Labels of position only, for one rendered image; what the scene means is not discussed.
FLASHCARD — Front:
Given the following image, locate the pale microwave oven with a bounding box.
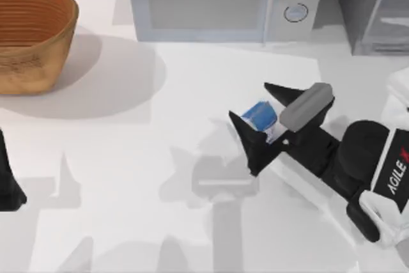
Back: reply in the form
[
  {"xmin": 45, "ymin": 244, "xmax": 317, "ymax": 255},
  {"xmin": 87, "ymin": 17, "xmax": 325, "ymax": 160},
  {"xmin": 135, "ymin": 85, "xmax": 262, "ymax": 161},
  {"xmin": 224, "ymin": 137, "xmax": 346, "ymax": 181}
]
[{"xmin": 124, "ymin": 0, "xmax": 328, "ymax": 45}]

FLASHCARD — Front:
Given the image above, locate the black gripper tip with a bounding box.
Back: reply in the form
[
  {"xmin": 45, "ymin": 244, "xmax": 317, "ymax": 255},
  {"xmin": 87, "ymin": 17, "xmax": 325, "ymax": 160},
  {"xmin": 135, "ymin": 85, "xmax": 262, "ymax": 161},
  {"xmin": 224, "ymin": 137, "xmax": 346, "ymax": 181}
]
[{"xmin": 0, "ymin": 129, "xmax": 28, "ymax": 213}]

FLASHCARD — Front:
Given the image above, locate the pale microwave door handle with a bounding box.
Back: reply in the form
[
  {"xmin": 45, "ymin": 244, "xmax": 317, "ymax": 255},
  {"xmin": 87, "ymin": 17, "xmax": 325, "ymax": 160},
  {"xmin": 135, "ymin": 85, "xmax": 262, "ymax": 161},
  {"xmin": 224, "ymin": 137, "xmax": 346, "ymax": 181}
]
[{"xmin": 262, "ymin": 0, "xmax": 278, "ymax": 45}]

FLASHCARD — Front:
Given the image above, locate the pale grey rounded box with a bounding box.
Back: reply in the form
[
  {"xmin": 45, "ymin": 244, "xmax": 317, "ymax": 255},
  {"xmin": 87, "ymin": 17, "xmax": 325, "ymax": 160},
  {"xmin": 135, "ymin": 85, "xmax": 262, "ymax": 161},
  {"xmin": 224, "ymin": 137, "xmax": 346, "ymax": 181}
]
[{"xmin": 279, "ymin": 82, "xmax": 334, "ymax": 133}]

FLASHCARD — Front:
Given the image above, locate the pale microwave door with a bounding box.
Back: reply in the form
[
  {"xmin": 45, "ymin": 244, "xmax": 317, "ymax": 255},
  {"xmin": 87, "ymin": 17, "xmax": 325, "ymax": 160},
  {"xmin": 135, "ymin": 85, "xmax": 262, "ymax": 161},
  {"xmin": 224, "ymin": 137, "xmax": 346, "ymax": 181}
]
[{"xmin": 126, "ymin": 0, "xmax": 277, "ymax": 43}]

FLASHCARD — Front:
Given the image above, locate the round microwave knob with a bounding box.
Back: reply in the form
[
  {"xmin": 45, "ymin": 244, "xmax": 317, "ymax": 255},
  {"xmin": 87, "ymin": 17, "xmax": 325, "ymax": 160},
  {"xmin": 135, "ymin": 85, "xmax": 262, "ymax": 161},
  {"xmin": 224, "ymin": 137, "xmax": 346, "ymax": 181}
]
[{"xmin": 283, "ymin": 2, "xmax": 309, "ymax": 24}]

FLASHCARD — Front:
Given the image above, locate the grey cabinet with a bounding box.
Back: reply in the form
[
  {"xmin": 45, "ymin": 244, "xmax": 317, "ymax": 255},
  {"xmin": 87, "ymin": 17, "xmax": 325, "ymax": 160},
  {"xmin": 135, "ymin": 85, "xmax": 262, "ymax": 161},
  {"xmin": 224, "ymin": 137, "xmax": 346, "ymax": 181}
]
[{"xmin": 330, "ymin": 0, "xmax": 409, "ymax": 57}]

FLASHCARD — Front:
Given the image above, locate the brown woven basket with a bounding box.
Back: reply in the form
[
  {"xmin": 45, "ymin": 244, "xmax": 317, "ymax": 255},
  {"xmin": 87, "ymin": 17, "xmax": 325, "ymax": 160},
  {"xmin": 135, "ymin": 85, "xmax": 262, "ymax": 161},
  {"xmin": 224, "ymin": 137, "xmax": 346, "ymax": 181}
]
[{"xmin": 0, "ymin": 0, "xmax": 80, "ymax": 96}]

